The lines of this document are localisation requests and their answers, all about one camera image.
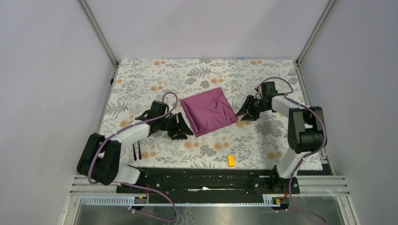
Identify purple satin napkin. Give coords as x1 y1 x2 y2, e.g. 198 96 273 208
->
180 87 237 137

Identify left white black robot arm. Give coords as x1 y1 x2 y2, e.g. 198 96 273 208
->
77 101 193 193

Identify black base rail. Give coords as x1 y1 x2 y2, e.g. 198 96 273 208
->
99 167 304 204

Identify yellow block near front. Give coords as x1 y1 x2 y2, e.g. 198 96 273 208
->
227 155 235 167

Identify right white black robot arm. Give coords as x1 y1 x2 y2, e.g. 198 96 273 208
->
236 79 327 194

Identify dark purple fork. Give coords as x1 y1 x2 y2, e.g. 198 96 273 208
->
132 144 137 161

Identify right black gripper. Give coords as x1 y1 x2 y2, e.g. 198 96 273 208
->
235 94 269 122

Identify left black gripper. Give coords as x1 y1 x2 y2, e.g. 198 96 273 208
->
158 112 193 139

